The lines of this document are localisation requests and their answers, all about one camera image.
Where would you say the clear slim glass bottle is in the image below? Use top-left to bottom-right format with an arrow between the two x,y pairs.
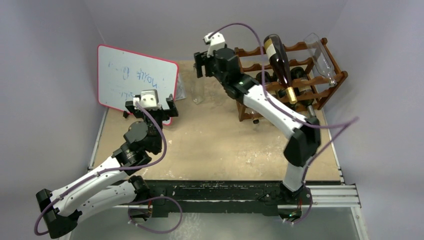
191,63 -> 205,105

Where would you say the dark gold-capped wine bottle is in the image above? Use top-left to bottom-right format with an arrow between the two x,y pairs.
263,34 -> 298,104

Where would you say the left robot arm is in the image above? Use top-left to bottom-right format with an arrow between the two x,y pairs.
33,90 -> 179,239

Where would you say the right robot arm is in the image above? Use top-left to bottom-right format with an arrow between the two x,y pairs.
193,47 -> 321,204

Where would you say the dark wine bottle middle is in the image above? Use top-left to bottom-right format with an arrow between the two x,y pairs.
255,71 -> 277,84

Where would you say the clear labelled bottle in rack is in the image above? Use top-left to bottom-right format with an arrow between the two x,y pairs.
248,110 -> 260,125

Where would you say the dark wine bottle right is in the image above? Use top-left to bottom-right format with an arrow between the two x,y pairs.
288,66 -> 317,117

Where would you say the brown wooden wine rack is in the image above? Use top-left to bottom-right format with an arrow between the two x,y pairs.
234,37 -> 348,122

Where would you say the clear bottle on rack top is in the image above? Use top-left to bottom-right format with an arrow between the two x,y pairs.
304,32 -> 337,87

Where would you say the red framed whiteboard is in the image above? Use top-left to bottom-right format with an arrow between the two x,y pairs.
97,44 -> 179,111

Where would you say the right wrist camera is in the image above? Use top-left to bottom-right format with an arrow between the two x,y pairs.
203,32 -> 226,58

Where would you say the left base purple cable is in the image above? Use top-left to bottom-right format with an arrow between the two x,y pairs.
127,195 -> 184,234

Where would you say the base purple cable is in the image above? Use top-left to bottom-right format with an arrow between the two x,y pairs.
127,195 -> 184,234
282,187 -> 314,227

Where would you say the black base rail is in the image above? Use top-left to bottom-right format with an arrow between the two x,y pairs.
124,179 -> 313,220

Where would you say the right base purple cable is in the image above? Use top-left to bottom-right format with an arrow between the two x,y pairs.
282,187 -> 314,227

